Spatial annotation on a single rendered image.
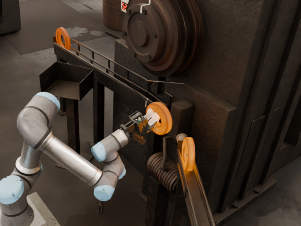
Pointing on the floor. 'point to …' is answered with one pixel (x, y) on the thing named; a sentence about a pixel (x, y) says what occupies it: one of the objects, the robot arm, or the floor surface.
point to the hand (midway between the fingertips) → (159, 115)
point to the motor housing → (159, 189)
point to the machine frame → (229, 98)
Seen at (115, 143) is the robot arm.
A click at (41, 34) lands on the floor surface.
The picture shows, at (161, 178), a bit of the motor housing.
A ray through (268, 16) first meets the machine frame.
